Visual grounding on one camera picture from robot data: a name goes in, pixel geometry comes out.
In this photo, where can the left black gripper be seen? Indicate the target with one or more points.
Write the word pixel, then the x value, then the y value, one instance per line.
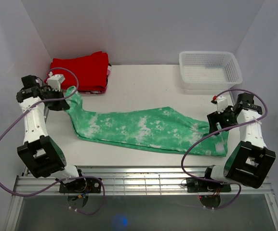
pixel 61 105

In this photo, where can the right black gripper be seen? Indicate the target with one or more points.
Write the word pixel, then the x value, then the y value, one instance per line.
pixel 215 117

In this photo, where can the green tie-dye trousers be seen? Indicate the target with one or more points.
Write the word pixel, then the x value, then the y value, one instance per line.
pixel 161 130

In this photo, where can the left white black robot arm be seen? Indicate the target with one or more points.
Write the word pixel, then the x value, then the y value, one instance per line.
pixel 41 155

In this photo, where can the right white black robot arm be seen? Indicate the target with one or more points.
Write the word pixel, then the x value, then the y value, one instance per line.
pixel 251 160

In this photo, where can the folded red trousers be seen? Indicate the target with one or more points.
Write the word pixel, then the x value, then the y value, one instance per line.
pixel 90 70

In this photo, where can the white plastic basket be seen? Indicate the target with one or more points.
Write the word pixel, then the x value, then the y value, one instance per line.
pixel 209 70

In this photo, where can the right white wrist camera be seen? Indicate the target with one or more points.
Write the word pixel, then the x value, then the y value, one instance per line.
pixel 221 103

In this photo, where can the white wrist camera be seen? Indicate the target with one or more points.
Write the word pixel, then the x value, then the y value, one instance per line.
pixel 55 81
pixel 221 103

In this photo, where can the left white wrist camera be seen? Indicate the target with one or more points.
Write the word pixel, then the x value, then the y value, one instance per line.
pixel 55 81

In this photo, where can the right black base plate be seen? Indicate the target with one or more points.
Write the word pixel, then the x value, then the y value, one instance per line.
pixel 197 186

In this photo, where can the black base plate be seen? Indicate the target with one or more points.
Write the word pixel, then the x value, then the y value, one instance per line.
pixel 197 186
pixel 88 185

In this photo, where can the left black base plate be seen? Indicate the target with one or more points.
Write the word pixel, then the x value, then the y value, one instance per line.
pixel 88 185

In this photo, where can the aluminium frame rail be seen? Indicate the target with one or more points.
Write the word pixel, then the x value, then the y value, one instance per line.
pixel 129 171

